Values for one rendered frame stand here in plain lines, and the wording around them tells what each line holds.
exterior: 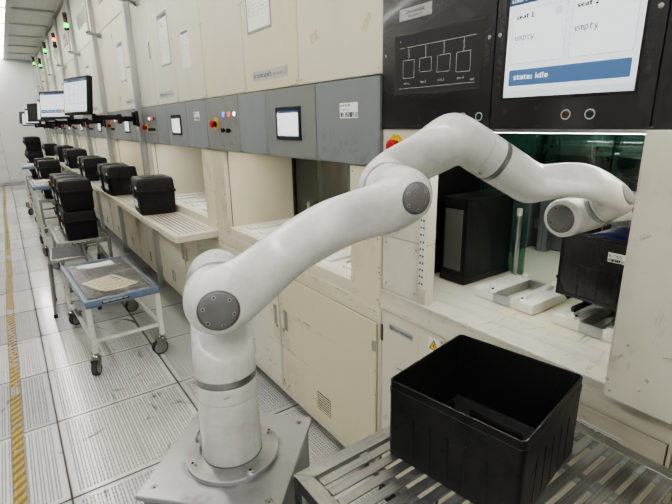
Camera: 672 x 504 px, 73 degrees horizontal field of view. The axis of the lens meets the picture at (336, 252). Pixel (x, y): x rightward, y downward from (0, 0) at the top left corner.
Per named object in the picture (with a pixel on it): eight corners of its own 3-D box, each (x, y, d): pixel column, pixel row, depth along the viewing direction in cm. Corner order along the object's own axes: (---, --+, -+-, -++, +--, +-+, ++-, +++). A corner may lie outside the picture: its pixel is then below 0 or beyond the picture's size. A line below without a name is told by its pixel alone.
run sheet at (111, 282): (78, 284, 289) (78, 282, 288) (112, 273, 307) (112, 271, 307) (106, 293, 272) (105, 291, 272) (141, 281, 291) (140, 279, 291)
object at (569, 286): (547, 304, 128) (561, 192, 119) (585, 288, 139) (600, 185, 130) (643, 335, 109) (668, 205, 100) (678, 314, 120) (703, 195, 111)
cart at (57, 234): (51, 268, 474) (42, 223, 461) (107, 259, 503) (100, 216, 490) (59, 295, 400) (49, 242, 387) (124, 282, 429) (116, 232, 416)
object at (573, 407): (456, 395, 114) (460, 332, 109) (574, 448, 95) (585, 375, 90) (386, 451, 95) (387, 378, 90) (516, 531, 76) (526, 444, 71)
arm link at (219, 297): (206, 320, 92) (205, 358, 77) (173, 271, 88) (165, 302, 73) (416, 199, 97) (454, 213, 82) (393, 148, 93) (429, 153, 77)
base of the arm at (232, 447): (168, 480, 88) (156, 397, 83) (210, 419, 106) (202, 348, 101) (262, 492, 85) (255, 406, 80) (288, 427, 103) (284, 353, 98)
